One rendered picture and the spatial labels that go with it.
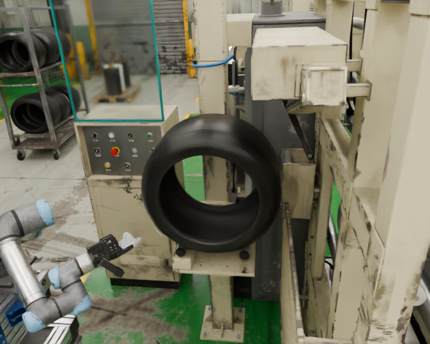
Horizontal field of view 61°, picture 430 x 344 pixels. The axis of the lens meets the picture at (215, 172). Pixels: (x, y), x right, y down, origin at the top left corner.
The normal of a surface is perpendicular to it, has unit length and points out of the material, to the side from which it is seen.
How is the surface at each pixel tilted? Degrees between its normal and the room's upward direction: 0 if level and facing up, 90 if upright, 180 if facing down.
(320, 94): 72
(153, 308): 0
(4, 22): 90
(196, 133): 43
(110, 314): 0
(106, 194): 90
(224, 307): 90
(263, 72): 90
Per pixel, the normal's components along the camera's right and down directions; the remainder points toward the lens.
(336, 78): -0.13, 0.13
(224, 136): 0.08, -0.35
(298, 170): -0.12, 0.43
